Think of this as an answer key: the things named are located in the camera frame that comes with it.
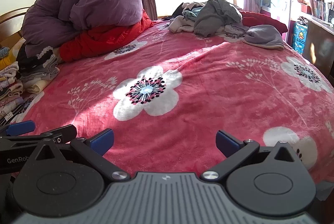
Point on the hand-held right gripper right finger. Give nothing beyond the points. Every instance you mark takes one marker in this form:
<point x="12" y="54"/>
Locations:
<point x="226" y="145"/>

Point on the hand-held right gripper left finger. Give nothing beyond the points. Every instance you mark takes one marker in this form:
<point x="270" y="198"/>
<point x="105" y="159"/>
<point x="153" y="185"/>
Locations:
<point x="102" y="142"/>

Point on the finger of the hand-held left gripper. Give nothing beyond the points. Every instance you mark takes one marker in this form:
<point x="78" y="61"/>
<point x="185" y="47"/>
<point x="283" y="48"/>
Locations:
<point x="21" y="127"/>
<point x="61" y="133"/>

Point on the lilac pants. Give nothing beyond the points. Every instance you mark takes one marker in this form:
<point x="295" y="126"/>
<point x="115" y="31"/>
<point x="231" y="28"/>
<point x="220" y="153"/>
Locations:
<point x="263" y="37"/>

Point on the pink floral blanket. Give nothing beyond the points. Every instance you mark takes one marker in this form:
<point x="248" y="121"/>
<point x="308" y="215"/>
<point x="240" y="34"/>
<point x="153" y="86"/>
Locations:
<point x="214" y="88"/>

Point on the red quilt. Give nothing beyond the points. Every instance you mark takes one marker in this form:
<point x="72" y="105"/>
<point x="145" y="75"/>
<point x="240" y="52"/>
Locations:
<point x="104" y="38"/>

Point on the wooden headboard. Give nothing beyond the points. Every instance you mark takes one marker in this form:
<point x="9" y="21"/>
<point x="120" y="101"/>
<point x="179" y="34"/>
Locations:
<point x="11" y="23"/>

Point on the white patterned garment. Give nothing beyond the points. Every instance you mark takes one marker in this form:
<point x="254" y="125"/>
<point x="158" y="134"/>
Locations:
<point x="233" y="32"/>

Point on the grey garment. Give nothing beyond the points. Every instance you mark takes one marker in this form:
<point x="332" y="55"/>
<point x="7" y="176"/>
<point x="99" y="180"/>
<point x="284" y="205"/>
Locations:
<point x="216" y="15"/>

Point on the blue cardboard box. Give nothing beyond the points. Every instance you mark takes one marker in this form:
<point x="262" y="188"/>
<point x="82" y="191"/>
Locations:
<point x="300" y="37"/>

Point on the red pillow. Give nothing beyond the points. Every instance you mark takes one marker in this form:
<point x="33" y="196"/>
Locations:
<point x="263" y="19"/>

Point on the teal printed garment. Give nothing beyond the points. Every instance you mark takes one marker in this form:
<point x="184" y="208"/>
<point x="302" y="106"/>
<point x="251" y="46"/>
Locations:
<point x="190" y="14"/>

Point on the wooden desk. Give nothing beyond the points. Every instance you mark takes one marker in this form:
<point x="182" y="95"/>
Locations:
<point x="321" y="41"/>

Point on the black garment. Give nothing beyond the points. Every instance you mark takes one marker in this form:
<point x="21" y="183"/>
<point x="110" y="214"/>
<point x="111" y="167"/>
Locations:
<point x="181" y="8"/>

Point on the row of books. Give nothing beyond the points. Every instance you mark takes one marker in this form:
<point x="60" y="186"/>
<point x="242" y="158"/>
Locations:
<point x="322" y="6"/>

